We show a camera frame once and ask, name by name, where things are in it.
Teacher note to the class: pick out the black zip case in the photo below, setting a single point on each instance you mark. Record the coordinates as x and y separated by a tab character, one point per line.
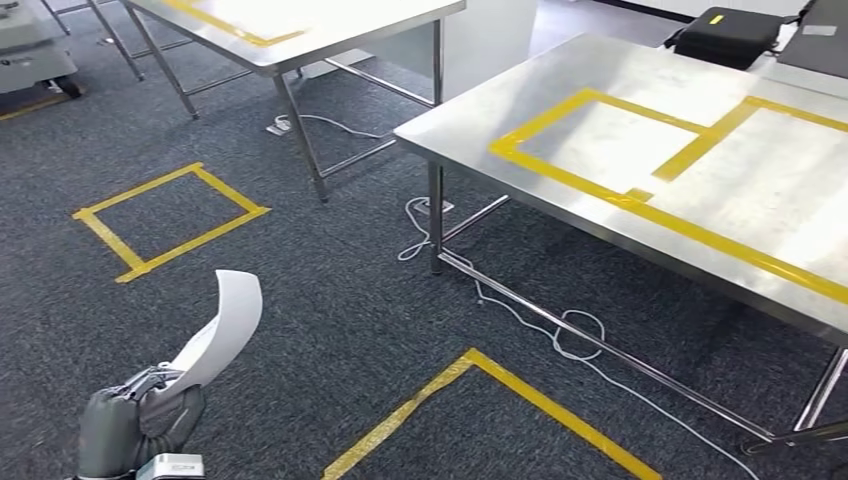
725	36

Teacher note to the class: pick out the steel table frame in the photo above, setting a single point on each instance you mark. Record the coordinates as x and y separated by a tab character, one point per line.
119	46

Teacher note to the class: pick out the stainless steel workbench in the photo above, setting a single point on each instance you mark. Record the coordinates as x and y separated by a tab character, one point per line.
464	126

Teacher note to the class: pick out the white partition panel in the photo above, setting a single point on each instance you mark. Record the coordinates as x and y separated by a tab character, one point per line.
484	46

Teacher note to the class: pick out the white curved plastic part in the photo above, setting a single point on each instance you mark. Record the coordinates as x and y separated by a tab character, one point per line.
228	324

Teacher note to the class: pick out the grey wheeled cart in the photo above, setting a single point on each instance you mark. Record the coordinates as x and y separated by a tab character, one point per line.
33	53

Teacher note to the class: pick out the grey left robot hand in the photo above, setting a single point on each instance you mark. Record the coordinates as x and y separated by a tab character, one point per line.
126	424

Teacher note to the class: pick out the stainless steel table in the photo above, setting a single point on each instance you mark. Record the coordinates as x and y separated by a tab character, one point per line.
331	33

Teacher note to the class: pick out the small white power strip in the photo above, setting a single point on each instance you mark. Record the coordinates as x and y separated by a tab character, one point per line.
278	127

